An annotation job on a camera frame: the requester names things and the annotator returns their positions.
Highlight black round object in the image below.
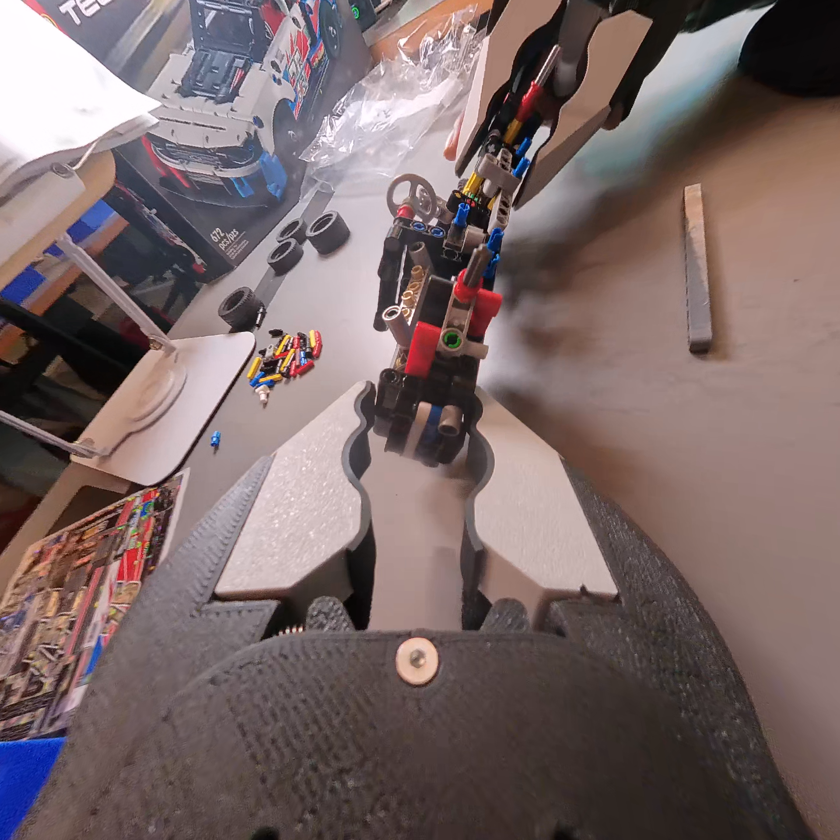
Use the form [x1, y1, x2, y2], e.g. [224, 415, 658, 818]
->
[738, 0, 840, 99]

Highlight lego instruction booklet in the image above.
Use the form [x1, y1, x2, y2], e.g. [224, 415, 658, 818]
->
[0, 469, 191, 739]
[0, 13, 161, 201]

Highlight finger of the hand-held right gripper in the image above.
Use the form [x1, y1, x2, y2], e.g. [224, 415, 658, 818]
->
[514, 0, 655, 212]
[454, 0, 568, 177]

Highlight lego set box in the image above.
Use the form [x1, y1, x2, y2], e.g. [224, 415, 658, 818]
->
[39, 0, 376, 284]

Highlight black Lego tyres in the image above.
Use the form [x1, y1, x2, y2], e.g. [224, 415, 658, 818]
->
[252, 184, 336, 309]

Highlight pile of small lego pins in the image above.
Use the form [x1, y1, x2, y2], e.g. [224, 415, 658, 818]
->
[246, 328, 324, 388]

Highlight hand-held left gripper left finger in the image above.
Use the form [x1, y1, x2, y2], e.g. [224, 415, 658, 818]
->
[214, 379, 376, 605]

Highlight blue plastic bin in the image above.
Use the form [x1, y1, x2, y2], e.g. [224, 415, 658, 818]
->
[0, 735, 70, 840]

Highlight long grey lego beam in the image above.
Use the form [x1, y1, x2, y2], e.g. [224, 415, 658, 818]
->
[682, 184, 715, 355]

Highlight clear plastic bag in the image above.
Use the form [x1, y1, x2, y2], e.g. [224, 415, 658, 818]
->
[298, 0, 490, 185]

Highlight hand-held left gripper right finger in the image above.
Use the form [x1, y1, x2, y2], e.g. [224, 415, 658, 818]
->
[461, 386, 620, 614]

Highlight lego car chassis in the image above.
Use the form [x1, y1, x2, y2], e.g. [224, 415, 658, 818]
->
[374, 42, 578, 468]

